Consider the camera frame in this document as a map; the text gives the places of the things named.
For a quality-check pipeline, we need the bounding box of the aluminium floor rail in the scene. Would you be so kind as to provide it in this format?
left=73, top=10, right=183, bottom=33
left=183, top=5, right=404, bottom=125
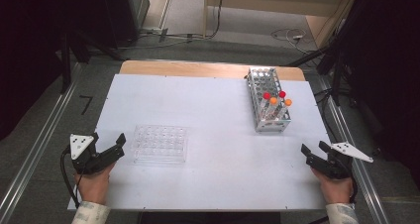
left=316, top=74, right=391, bottom=224
left=0, top=62, right=83, bottom=224

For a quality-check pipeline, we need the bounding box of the black metal stand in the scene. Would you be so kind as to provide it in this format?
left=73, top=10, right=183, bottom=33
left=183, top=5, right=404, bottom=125
left=286, top=35, right=352, bottom=107
left=58, top=28, right=127, bottom=95

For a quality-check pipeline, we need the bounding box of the clear plastic tube rack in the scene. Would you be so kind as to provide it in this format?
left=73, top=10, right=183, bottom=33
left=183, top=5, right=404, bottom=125
left=131, top=124, right=189, bottom=166

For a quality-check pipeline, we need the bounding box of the left hand-held gripper cable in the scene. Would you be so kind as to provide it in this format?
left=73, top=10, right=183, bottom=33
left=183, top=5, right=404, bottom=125
left=59, top=144, right=82, bottom=209

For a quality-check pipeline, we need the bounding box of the person's left hand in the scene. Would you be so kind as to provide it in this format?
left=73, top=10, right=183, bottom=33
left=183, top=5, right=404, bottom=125
left=73, top=163, right=117, bottom=206

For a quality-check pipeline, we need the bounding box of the dark curtain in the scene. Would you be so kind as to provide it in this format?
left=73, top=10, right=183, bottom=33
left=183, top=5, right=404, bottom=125
left=343, top=0, right=420, bottom=188
left=0, top=0, right=104, bottom=143

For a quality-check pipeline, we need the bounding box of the white coiled cable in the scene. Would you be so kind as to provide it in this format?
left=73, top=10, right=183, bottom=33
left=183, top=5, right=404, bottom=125
left=270, top=28, right=310, bottom=48

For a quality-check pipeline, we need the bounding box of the orange-capped test tube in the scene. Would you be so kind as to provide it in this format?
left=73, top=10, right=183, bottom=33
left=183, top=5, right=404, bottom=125
left=280, top=98, right=293, bottom=119
left=267, top=96, right=278, bottom=119

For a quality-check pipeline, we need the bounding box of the right hand-held gripper cable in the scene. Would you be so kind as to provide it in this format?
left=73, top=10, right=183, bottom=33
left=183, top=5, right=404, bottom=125
left=348, top=172, right=360, bottom=204

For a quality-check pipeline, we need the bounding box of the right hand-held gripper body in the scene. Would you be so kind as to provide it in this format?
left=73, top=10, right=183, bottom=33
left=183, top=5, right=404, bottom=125
left=305, top=142, right=374, bottom=180

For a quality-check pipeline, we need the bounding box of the red-capped test tube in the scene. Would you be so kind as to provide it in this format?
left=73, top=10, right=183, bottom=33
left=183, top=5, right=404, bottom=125
left=261, top=91, right=272, bottom=116
left=276, top=89, right=287, bottom=113

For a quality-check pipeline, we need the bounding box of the white table cover board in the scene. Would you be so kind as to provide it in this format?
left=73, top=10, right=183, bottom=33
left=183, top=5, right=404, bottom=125
left=66, top=72, right=356, bottom=212

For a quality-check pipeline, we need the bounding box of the black cabinet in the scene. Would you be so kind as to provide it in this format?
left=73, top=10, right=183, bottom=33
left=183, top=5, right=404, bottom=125
left=100, top=0, right=152, bottom=50

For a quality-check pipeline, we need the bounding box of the person's right hand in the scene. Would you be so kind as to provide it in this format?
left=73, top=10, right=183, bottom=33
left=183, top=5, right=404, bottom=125
left=311, top=168, right=354, bottom=205

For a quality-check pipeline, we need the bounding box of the metal test tube rack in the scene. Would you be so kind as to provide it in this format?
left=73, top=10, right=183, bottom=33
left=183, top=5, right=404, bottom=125
left=246, top=66, right=292, bottom=134

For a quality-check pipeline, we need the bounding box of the hand-held gripper cable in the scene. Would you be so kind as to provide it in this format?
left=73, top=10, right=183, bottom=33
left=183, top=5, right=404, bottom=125
left=348, top=172, right=360, bottom=204
left=59, top=144, right=82, bottom=209

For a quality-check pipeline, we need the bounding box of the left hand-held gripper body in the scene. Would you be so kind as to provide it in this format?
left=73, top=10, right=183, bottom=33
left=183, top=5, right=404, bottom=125
left=69, top=134, right=126, bottom=175

